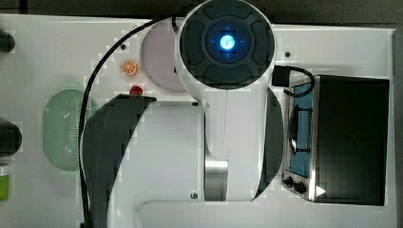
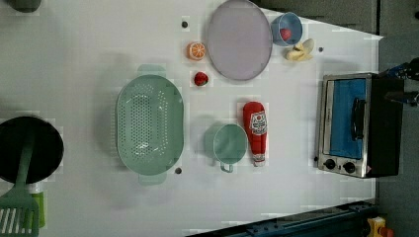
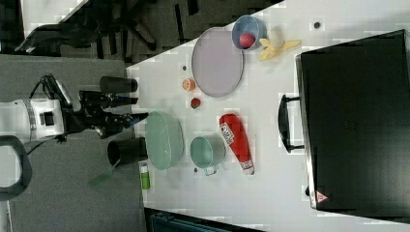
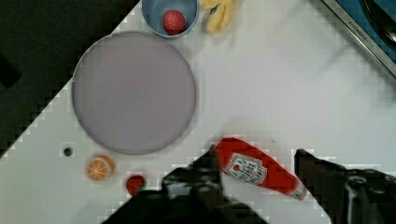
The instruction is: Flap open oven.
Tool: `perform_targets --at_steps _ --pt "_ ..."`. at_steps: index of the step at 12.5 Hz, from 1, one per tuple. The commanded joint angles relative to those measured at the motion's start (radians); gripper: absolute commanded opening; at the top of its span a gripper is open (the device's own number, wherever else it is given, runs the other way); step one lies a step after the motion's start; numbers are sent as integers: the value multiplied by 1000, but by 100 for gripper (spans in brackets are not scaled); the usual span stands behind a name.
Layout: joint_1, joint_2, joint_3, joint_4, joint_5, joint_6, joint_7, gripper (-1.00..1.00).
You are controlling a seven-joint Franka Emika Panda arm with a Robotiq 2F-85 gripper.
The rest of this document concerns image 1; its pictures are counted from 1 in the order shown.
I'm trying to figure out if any red strawberry toy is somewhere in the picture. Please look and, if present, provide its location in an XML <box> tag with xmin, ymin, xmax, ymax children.
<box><xmin>129</xmin><ymin>85</ymin><xmax>144</xmax><ymax>95</ymax></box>

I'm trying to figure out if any lilac oval plate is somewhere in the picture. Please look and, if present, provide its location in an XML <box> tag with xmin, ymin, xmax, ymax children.
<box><xmin>141</xmin><ymin>19</ymin><xmax>185</xmax><ymax>93</ymax></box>

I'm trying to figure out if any black toaster oven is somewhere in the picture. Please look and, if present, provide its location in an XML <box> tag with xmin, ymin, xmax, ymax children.
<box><xmin>281</xmin><ymin>75</ymin><xmax>390</xmax><ymax>206</ymax></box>

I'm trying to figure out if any dark grey round object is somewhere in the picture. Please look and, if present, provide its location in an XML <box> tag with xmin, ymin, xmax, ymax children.
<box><xmin>0</xmin><ymin>29</ymin><xmax>15</xmax><ymax>53</ymax></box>

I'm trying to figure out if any orange slice toy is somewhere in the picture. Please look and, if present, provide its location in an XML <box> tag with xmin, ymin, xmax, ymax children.
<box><xmin>121</xmin><ymin>60</ymin><xmax>139</xmax><ymax>76</ymax></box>

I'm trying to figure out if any green perforated colander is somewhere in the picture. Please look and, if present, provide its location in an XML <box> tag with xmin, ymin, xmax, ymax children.
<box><xmin>43</xmin><ymin>89</ymin><xmax>84</xmax><ymax>171</ymax></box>

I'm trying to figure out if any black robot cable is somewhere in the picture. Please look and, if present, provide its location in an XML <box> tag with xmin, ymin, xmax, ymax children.
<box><xmin>78</xmin><ymin>15</ymin><xmax>179</xmax><ymax>228</ymax></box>

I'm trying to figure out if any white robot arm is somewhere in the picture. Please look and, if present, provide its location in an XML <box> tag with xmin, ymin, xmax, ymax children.
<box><xmin>80</xmin><ymin>0</ymin><xmax>282</xmax><ymax>228</ymax></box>

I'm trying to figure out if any black frying pan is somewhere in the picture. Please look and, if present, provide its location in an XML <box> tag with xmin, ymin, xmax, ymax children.
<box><xmin>0</xmin><ymin>119</ymin><xmax>22</xmax><ymax>158</ymax></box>

